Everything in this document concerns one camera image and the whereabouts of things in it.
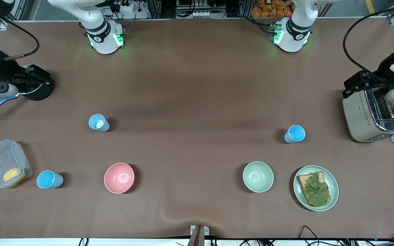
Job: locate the bag of orange snacks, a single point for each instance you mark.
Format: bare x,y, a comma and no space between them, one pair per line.
272,9

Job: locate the metal table clamp bracket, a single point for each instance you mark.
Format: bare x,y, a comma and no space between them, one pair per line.
199,234

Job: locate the orange round food piece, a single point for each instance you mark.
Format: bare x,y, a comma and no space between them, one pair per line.
13,175

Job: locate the beige chrome toaster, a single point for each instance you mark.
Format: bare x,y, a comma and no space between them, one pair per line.
357,116

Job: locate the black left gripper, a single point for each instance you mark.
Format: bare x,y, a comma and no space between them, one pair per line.
385,69

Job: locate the pale green plate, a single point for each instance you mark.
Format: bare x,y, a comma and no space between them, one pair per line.
333,188

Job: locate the white power strip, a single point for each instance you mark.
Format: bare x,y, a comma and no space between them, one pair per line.
128,10

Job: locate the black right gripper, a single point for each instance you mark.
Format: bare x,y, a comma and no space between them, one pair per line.
2,70

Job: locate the pink bowl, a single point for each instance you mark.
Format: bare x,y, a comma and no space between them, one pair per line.
119,178

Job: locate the green lettuce leaf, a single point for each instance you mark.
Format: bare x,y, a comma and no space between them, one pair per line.
317,191

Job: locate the blue plastic cup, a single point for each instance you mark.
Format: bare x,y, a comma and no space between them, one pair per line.
295,133
49,179
98,123

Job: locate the pale green bowl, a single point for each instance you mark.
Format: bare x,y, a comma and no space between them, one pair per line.
258,176

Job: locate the brown toast slice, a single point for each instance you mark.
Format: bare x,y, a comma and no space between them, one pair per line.
301,179

